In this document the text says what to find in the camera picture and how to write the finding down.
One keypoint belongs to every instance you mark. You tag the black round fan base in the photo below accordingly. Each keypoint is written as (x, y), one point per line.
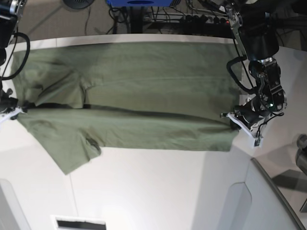
(78, 4)

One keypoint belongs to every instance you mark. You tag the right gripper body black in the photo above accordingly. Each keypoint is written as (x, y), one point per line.
(8, 104)

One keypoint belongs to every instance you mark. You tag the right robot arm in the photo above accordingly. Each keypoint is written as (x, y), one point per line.
(11, 12)

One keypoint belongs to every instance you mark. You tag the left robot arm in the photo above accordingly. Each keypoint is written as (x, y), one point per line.
(254, 29)

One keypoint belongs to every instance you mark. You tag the black table leg post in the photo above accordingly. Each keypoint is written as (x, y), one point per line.
(136, 19)

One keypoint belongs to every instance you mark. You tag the blue plastic bin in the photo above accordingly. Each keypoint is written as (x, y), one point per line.
(135, 3)

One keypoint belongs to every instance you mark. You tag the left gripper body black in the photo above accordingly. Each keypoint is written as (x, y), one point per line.
(251, 112)

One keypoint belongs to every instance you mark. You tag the power strip with red light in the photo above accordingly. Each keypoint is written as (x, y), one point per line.
(203, 19)

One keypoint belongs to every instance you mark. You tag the green t-shirt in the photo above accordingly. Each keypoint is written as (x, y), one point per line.
(150, 95)

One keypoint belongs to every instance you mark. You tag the grey metal stand right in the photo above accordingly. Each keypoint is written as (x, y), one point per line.
(285, 171)

